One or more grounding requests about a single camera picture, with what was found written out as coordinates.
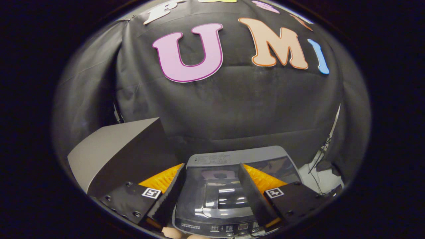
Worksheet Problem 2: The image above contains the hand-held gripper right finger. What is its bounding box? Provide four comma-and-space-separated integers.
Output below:
238, 163, 329, 233

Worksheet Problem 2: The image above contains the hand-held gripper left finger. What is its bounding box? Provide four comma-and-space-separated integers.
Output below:
90, 163, 186, 233

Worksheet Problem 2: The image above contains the dark washing machine lid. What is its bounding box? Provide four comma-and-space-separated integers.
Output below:
176, 156, 299, 219

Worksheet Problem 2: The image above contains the grey washing machine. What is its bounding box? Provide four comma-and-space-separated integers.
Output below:
172, 145, 302, 238

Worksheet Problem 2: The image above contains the dark cabinet with beige door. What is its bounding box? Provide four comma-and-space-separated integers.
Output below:
67, 117, 181, 198

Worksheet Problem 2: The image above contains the black backdrop cloth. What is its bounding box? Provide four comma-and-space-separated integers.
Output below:
53, 0, 371, 186

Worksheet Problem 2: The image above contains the metal backdrop support pole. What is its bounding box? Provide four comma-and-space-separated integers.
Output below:
113, 103, 125, 124

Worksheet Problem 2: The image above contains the tangle of thin floor cables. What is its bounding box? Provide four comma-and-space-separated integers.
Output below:
308, 136, 332, 196

